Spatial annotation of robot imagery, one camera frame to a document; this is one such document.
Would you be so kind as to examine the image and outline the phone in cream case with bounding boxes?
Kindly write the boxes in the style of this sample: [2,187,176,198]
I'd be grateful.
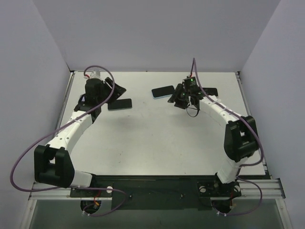
[203,87,219,97]

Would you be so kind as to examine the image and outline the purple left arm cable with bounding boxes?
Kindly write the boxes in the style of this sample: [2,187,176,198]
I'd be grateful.
[10,64,128,217]

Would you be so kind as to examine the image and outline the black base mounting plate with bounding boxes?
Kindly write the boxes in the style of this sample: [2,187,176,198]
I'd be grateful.
[70,175,241,210]

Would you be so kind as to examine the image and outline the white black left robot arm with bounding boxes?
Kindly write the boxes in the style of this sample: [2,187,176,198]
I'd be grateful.
[34,77,126,197]

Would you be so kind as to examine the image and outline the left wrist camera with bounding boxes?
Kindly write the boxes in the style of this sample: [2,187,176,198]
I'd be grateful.
[89,70,101,80]

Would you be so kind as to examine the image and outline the black smartphone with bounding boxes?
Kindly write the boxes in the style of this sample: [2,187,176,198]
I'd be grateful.
[108,98,132,111]

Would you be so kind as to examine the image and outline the phone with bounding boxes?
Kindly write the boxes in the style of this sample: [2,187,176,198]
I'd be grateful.
[203,87,219,97]
[151,85,174,99]

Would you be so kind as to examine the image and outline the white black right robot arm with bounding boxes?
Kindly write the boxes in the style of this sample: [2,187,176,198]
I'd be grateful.
[168,77,259,195]

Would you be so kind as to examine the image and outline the aluminium table edge rail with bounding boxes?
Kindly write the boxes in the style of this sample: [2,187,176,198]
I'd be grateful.
[29,179,285,200]

